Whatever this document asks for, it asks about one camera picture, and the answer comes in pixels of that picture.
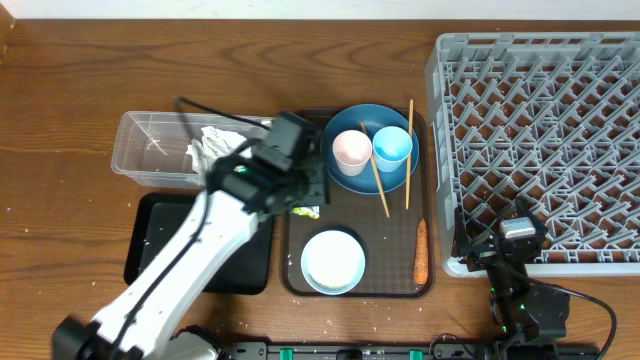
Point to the orange carrot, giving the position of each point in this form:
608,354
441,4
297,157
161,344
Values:
421,262

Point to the pink cup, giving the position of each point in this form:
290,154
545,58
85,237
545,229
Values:
352,150

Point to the dark blue plate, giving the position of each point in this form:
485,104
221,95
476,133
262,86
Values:
375,118

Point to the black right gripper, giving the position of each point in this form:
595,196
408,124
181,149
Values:
462,245

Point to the light blue bowl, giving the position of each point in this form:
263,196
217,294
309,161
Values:
333,262

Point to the grey dishwasher rack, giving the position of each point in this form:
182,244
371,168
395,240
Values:
549,118

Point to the brown serving tray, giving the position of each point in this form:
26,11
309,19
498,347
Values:
388,243

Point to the green snack wrapper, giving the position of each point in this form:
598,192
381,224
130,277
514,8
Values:
312,212

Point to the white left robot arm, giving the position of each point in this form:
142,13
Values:
260,178

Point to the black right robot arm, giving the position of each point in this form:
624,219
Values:
527,312

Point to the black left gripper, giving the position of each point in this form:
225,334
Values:
322,195

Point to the wooden chopstick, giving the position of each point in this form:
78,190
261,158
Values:
380,187
409,158

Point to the light blue cup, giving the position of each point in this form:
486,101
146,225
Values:
392,145

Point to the right wooden chopstick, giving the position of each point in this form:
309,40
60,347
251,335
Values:
409,158

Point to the left wooden chopstick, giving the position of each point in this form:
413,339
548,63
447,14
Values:
380,187

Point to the clear plastic waste bin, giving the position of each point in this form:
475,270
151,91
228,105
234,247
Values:
150,147

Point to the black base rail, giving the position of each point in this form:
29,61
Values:
370,351

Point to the white paper tissue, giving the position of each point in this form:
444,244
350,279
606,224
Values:
214,143

